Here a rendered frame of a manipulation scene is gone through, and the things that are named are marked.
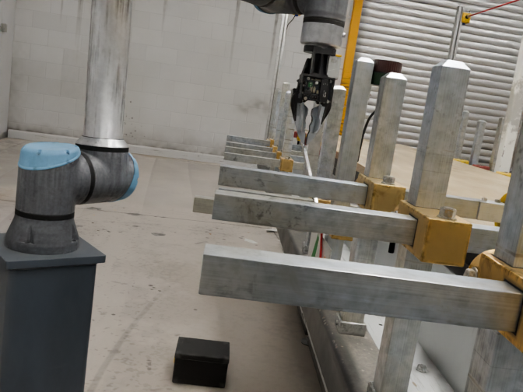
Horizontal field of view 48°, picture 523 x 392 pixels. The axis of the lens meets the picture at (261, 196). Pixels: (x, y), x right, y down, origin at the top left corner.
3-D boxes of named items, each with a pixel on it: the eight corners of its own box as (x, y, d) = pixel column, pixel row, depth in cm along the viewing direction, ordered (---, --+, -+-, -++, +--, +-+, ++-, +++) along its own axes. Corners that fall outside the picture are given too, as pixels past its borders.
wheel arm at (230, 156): (222, 162, 240) (224, 151, 239) (223, 160, 243) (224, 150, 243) (327, 176, 243) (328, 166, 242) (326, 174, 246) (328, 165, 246)
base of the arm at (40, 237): (16, 257, 145) (19, 218, 143) (-5, 236, 159) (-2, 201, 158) (89, 252, 157) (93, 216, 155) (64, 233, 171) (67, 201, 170)
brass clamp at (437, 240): (415, 261, 64) (423, 217, 63) (384, 232, 77) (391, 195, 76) (469, 268, 64) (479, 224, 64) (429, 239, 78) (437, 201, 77)
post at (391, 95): (337, 355, 100) (387, 71, 92) (334, 346, 104) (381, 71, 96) (357, 357, 100) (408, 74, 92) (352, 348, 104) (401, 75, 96)
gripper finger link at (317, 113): (307, 145, 127) (314, 103, 126) (304, 144, 133) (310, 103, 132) (321, 148, 127) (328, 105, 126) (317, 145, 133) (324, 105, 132)
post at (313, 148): (293, 230, 174) (317, 77, 166) (292, 226, 179) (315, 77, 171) (308, 232, 174) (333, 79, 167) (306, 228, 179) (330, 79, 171)
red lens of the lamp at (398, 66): (374, 70, 116) (376, 58, 115) (367, 71, 122) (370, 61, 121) (404, 75, 116) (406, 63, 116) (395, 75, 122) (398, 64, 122)
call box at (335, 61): (313, 78, 165) (317, 50, 164) (310, 79, 172) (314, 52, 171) (338, 82, 166) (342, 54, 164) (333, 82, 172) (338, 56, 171)
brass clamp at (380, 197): (365, 215, 89) (370, 182, 88) (348, 199, 102) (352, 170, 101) (404, 220, 89) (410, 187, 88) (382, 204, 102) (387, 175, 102)
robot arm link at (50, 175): (2, 204, 154) (7, 138, 151) (57, 200, 168) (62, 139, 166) (37, 218, 146) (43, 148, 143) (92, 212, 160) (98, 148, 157)
